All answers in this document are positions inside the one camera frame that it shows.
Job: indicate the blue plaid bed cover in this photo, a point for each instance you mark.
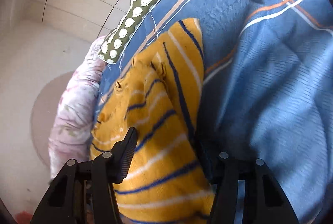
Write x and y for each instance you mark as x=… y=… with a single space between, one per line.
x=267 y=89

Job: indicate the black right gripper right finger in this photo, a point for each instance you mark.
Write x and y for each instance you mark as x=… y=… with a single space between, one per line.
x=252 y=186

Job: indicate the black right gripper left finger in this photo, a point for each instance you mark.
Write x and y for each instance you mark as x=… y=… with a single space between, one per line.
x=65 y=200

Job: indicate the pink floral quilt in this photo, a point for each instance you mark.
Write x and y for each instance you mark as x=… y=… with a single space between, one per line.
x=70 y=133

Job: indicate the green sheep-print bolster pillow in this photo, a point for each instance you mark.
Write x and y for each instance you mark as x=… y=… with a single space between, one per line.
x=117 y=40

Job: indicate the yellow striped knit garment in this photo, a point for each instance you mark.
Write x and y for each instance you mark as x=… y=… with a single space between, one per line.
x=160 y=96

